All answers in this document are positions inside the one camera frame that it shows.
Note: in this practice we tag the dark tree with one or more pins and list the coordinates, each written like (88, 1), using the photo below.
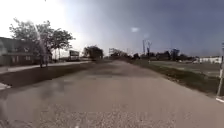
(93, 52)

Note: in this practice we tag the grey-brown asphalt road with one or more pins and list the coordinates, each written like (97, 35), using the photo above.
(116, 96)

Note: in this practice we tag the utility poles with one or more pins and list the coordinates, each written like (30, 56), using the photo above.
(144, 46)

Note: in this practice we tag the billboard sign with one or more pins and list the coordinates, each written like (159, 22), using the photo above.
(74, 54)

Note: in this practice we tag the distant row of trees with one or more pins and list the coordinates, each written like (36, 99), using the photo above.
(160, 55)

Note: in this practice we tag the tall leafy trees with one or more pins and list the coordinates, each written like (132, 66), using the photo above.
(50, 36)

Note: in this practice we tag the robot's own part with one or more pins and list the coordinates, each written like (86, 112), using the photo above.
(77, 126)

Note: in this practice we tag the grey parking lot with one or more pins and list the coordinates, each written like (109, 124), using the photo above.
(186, 66)

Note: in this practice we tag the grass verge with ditch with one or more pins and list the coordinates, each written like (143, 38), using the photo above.
(186, 78)

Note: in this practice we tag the grass strip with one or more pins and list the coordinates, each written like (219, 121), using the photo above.
(36, 75)

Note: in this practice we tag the pale sidewalk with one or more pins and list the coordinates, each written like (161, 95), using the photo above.
(20, 68)

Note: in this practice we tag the dark building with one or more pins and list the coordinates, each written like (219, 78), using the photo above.
(16, 51)

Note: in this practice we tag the low white building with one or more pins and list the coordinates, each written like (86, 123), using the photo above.
(210, 59)

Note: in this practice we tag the pale pole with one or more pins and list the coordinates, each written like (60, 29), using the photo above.
(220, 80)

